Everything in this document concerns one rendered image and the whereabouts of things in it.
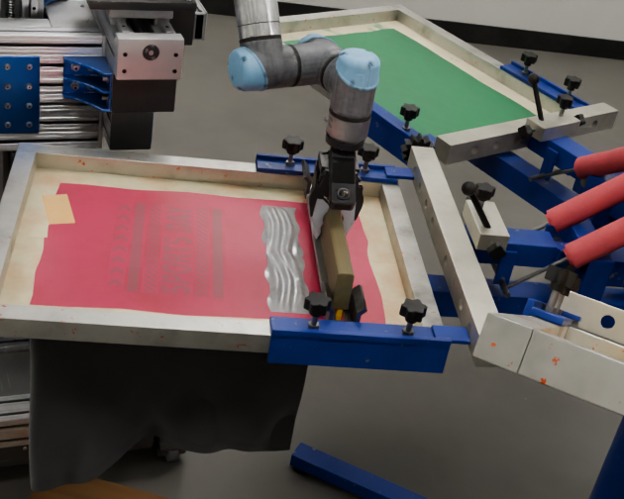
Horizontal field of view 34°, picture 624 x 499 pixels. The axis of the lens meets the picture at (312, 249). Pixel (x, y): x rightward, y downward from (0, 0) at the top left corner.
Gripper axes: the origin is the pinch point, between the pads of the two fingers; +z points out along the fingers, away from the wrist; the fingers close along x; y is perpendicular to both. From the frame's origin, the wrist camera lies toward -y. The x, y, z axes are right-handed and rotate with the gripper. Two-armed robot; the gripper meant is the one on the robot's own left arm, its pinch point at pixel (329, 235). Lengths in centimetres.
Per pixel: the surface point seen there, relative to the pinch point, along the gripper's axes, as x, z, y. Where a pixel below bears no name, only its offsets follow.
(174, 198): 28.9, 5.3, 17.9
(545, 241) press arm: -41.4, -3.2, -0.9
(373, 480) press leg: -31, 96, 32
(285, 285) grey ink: 8.3, 4.9, -10.4
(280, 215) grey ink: 7.7, 5.0, 14.1
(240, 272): 16.4, 5.4, -6.7
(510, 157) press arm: -52, 8, 55
